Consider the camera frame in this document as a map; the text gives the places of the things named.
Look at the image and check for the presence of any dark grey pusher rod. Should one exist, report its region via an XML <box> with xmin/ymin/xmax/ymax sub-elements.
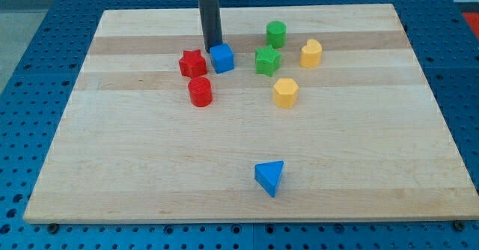
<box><xmin>198</xmin><ymin>0</ymin><xmax>223</xmax><ymax>52</ymax></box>

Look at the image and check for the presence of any red star block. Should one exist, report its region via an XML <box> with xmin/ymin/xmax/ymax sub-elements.
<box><xmin>179</xmin><ymin>49</ymin><xmax>207</xmax><ymax>79</ymax></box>

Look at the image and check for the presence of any green star block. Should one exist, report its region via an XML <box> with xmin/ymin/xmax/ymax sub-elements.
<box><xmin>255</xmin><ymin>45</ymin><xmax>281</xmax><ymax>77</ymax></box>

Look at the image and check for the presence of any blue cube block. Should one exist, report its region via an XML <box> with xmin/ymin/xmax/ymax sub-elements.
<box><xmin>210</xmin><ymin>43</ymin><xmax>235</xmax><ymax>73</ymax></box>

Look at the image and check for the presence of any green cylinder block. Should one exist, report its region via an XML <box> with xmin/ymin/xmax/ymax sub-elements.
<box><xmin>266</xmin><ymin>20</ymin><xmax>287</xmax><ymax>49</ymax></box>

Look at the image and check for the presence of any red cylinder block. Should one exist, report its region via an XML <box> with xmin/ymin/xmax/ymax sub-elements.
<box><xmin>188</xmin><ymin>76</ymin><xmax>213</xmax><ymax>107</ymax></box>

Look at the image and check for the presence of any yellow heart block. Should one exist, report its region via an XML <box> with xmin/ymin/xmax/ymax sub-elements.
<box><xmin>299</xmin><ymin>39</ymin><xmax>323</xmax><ymax>68</ymax></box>

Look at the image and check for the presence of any yellow hexagon block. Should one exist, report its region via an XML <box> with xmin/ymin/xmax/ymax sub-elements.
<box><xmin>273</xmin><ymin>78</ymin><xmax>299</xmax><ymax>109</ymax></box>

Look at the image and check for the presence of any wooden board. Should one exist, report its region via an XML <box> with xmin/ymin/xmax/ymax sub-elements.
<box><xmin>24</xmin><ymin>4</ymin><xmax>478</xmax><ymax>224</ymax></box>

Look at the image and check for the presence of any blue triangle block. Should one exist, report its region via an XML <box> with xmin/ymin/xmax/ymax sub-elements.
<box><xmin>254</xmin><ymin>160</ymin><xmax>284</xmax><ymax>198</ymax></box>

